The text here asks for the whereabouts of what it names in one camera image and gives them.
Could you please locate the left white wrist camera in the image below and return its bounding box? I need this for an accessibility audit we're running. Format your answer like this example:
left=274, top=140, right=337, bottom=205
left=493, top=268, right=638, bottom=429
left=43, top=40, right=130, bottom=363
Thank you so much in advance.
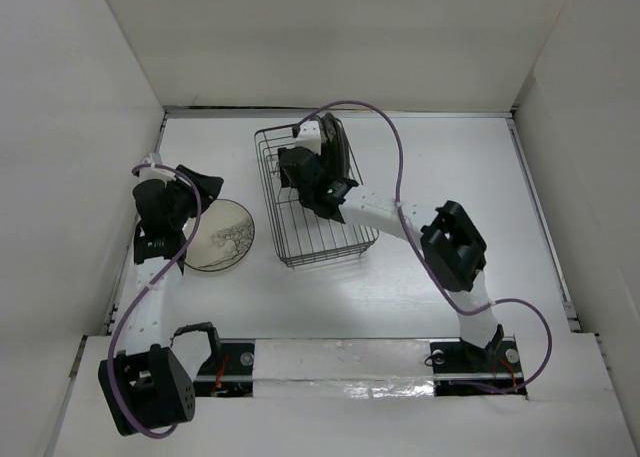
left=132, top=152, right=175, bottom=182

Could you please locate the grey wire dish rack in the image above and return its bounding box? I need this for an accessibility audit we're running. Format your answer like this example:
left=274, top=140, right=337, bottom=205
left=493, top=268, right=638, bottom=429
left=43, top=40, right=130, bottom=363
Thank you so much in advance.
left=254, top=124, right=379, bottom=268

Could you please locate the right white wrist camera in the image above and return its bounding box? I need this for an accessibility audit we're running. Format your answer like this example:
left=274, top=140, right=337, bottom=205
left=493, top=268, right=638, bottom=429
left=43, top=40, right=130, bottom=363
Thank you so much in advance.
left=293, top=120, right=322, bottom=155

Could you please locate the cream tree pattern plate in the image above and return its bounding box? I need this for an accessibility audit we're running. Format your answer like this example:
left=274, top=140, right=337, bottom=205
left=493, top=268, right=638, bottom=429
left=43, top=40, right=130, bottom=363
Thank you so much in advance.
left=185, top=199, right=255, bottom=273

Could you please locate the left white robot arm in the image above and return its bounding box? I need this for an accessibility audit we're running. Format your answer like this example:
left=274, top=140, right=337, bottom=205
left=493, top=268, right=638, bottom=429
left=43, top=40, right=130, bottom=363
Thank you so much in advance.
left=98, top=163, right=224, bottom=440

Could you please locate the striped dark rim plate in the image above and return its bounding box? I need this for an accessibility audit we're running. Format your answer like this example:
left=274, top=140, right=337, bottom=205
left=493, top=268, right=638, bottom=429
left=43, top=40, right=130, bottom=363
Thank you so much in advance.
left=320, top=113, right=337, bottom=144

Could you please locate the blue floral white plate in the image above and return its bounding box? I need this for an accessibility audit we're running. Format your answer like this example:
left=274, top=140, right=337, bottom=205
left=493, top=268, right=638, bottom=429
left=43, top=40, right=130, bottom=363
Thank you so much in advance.
left=325, top=113, right=348, bottom=177

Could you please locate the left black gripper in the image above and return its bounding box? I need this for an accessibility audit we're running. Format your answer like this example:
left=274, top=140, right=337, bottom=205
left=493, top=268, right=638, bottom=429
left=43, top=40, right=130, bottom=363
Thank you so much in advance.
left=164, top=167, right=221, bottom=230

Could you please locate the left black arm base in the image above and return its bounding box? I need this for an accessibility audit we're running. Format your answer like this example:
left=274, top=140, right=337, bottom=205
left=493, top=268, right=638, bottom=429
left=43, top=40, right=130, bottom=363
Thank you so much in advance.
left=170, top=322, right=256, bottom=398

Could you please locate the brown rim cream plate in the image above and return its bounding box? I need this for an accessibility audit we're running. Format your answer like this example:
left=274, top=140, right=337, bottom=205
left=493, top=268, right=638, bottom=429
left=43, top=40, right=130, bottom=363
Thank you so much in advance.
left=336, top=120, right=349, bottom=177

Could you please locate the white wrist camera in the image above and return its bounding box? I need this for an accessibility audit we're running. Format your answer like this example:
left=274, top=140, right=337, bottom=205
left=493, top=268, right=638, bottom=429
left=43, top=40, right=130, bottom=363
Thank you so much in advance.
left=132, top=152, right=175, bottom=182
left=293, top=120, right=322, bottom=155

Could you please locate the light blue daisy plate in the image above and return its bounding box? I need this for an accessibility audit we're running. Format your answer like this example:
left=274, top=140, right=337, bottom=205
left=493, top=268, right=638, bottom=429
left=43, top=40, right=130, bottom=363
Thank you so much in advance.
left=297, top=120, right=325, bottom=188

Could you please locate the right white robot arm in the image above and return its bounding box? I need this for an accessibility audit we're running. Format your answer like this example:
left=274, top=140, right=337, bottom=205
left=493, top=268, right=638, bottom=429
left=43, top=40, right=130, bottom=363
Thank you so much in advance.
left=279, top=147, right=504, bottom=370

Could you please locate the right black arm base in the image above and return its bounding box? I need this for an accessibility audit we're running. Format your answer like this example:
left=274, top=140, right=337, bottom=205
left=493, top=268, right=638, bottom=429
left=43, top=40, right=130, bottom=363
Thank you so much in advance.
left=424, top=336, right=527, bottom=397

